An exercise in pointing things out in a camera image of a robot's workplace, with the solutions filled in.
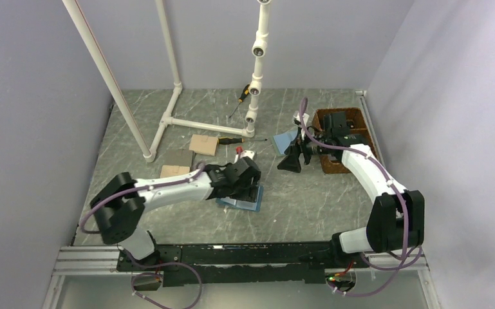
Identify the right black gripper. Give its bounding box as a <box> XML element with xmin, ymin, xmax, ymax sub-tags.
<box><xmin>277</xmin><ymin>127</ymin><xmax>332</xmax><ymax>173</ymax></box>

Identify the teal blue card holder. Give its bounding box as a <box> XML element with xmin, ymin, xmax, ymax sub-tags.
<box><xmin>216</xmin><ymin>185</ymin><xmax>264</xmax><ymax>212</ymax></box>

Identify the white PVC pipe frame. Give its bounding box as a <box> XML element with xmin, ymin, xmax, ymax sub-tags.
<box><xmin>62</xmin><ymin>0</ymin><xmax>273</xmax><ymax>164</ymax></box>

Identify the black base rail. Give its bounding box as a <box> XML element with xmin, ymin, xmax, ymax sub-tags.
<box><xmin>117</xmin><ymin>241</ymin><xmax>368</xmax><ymax>287</ymax></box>

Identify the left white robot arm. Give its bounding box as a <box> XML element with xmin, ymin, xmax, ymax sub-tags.
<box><xmin>79</xmin><ymin>157</ymin><xmax>261</xmax><ymax>270</ymax></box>

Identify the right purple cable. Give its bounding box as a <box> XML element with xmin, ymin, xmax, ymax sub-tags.
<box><xmin>297</xmin><ymin>97</ymin><xmax>424</xmax><ymax>298</ymax></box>

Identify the black yellow screwdriver far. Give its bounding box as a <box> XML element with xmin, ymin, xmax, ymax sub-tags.
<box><xmin>227</xmin><ymin>84</ymin><xmax>250</xmax><ymax>118</ymax></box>

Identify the tan card holder upper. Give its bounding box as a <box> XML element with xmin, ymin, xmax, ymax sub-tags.
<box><xmin>189</xmin><ymin>135</ymin><xmax>219</xmax><ymax>156</ymax></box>

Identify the brown wicker basket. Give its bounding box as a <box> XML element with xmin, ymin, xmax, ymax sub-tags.
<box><xmin>312</xmin><ymin>108</ymin><xmax>378</xmax><ymax>174</ymax></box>

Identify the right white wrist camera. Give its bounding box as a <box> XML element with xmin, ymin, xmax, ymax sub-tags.
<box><xmin>293</xmin><ymin>111</ymin><xmax>310</xmax><ymax>140</ymax></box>

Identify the black yellow screwdriver near pipe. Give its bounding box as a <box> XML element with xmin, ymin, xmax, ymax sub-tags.
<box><xmin>218</xmin><ymin>137</ymin><xmax>268</xmax><ymax>145</ymax></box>

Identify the open green card holder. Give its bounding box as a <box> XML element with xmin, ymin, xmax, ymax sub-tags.
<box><xmin>270</xmin><ymin>130</ymin><xmax>298</xmax><ymax>156</ymax></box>

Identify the beige card holder lower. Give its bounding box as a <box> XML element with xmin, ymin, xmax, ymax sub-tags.
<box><xmin>160</xmin><ymin>165</ymin><xmax>191</xmax><ymax>178</ymax></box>

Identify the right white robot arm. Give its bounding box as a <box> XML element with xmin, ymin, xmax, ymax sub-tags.
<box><xmin>277</xmin><ymin>112</ymin><xmax>425</xmax><ymax>267</ymax></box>

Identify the aluminium frame rail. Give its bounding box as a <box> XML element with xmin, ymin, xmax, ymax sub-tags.
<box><xmin>42</xmin><ymin>246</ymin><xmax>442</xmax><ymax>308</ymax></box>

